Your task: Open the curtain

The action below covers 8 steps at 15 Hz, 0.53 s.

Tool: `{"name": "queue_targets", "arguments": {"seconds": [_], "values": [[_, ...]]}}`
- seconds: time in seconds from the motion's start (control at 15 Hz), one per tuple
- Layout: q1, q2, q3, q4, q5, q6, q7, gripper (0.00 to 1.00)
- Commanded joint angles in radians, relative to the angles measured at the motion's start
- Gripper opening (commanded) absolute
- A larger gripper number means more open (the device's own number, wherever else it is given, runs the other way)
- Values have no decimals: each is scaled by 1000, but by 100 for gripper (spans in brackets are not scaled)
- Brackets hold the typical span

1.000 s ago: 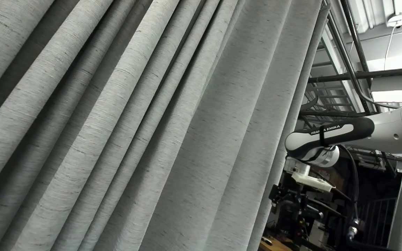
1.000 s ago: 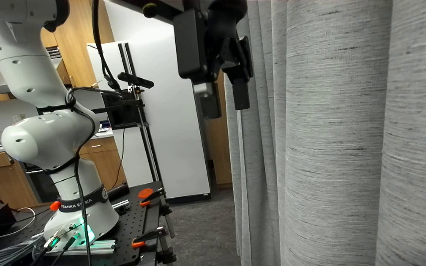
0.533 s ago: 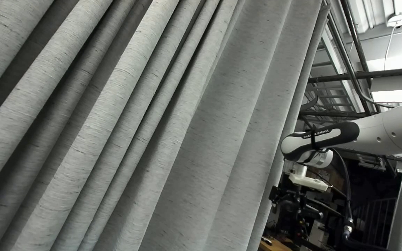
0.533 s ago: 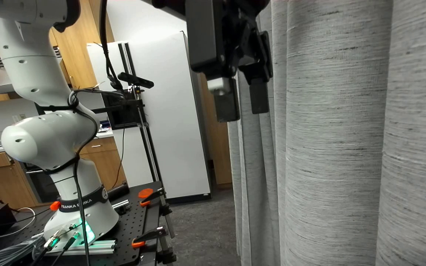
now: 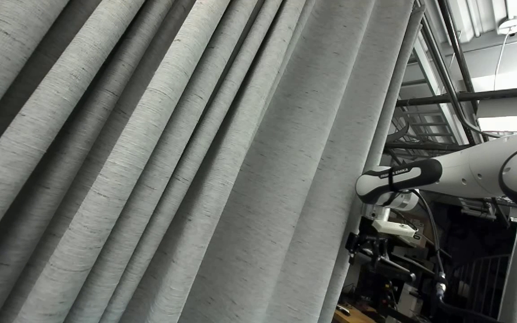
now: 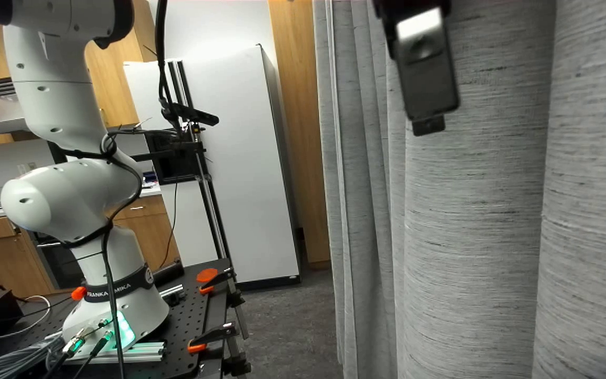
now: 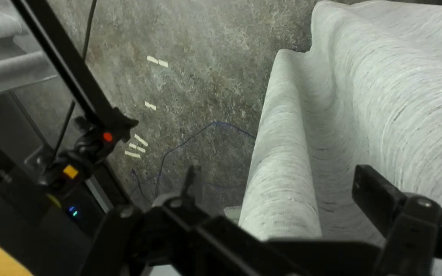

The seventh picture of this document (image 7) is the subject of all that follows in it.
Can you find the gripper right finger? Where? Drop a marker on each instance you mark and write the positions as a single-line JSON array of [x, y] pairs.
[[409, 230]]

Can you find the strip of white tape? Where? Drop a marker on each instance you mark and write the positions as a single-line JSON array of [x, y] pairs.
[[150, 105], [163, 63], [137, 147], [141, 140], [132, 154], [152, 59]]

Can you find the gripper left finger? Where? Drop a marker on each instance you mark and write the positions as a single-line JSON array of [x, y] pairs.
[[209, 234]]

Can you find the grey white curtain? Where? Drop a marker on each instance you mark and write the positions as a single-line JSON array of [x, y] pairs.
[[2, 73], [359, 96]]

